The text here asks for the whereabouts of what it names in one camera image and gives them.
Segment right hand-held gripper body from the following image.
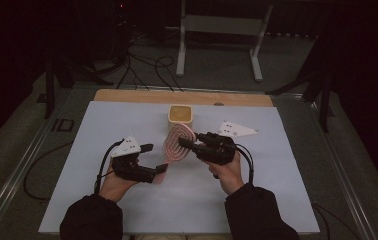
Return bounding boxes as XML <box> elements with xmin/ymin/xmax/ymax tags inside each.
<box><xmin>193</xmin><ymin>120</ymin><xmax>260</xmax><ymax>166</ymax></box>

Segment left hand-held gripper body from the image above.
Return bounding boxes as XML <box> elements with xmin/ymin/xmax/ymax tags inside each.
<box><xmin>110</xmin><ymin>134</ymin><xmax>156</xmax><ymax>184</ymax></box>

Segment pink hairbrush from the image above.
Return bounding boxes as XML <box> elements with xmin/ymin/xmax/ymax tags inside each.
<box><xmin>152</xmin><ymin>123</ymin><xmax>197</xmax><ymax>185</ymax></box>

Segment cream yellow cup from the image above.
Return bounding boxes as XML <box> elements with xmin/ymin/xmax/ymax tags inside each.
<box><xmin>167</xmin><ymin>104</ymin><xmax>194</xmax><ymax>131</ymax></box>

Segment person's left hand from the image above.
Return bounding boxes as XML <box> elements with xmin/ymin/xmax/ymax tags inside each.
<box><xmin>98</xmin><ymin>159</ymin><xmax>140</xmax><ymax>203</ymax></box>

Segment person's right hand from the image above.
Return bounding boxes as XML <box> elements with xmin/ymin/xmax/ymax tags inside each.
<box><xmin>206</xmin><ymin>154</ymin><xmax>245</xmax><ymax>196</ymax></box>

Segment white table sheet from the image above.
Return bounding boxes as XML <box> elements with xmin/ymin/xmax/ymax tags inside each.
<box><xmin>38</xmin><ymin>100</ymin><xmax>321</xmax><ymax>234</ymax></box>

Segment black stand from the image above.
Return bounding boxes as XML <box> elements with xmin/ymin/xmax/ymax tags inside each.
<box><xmin>45</xmin><ymin>49</ymin><xmax>111</xmax><ymax>119</ymax></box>
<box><xmin>265</xmin><ymin>33</ymin><xmax>333</xmax><ymax>133</ymax></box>

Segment grey metal stand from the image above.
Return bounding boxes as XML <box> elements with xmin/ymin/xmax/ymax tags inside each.
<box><xmin>175</xmin><ymin>0</ymin><xmax>273</xmax><ymax>83</ymax></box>

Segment left hand-held gripper cable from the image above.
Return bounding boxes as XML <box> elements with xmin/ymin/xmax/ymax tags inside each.
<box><xmin>93</xmin><ymin>139</ymin><xmax>125</xmax><ymax>196</ymax></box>

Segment hand-held gripper cable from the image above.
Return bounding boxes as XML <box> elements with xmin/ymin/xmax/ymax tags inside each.
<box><xmin>235</xmin><ymin>143</ymin><xmax>255</xmax><ymax>184</ymax></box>
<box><xmin>93</xmin><ymin>139</ymin><xmax>125</xmax><ymax>196</ymax></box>

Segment right hand-held gripper cable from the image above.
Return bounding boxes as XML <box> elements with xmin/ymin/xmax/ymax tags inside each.
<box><xmin>235</xmin><ymin>143</ymin><xmax>255</xmax><ymax>184</ymax></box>

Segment black floor cables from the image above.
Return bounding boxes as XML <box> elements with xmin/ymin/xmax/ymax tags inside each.
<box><xmin>116</xmin><ymin>33</ymin><xmax>183</xmax><ymax>93</ymax></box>

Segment black floor cable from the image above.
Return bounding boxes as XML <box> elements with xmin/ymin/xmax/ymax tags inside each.
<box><xmin>23</xmin><ymin>141</ymin><xmax>75</xmax><ymax>203</ymax></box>

